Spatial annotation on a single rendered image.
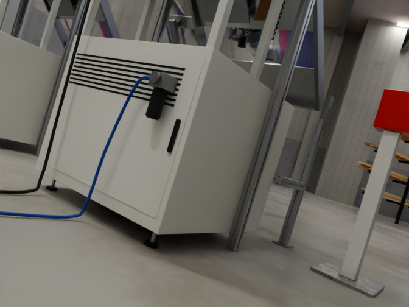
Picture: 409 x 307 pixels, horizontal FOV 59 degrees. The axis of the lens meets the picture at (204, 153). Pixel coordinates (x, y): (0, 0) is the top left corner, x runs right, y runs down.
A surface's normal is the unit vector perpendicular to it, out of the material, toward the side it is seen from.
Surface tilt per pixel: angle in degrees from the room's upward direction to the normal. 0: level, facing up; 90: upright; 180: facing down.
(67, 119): 90
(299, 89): 136
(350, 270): 90
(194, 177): 90
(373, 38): 90
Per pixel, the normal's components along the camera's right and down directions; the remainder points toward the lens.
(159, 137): -0.56, -0.16
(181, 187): 0.77, 0.24
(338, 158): -0.24, -0.07
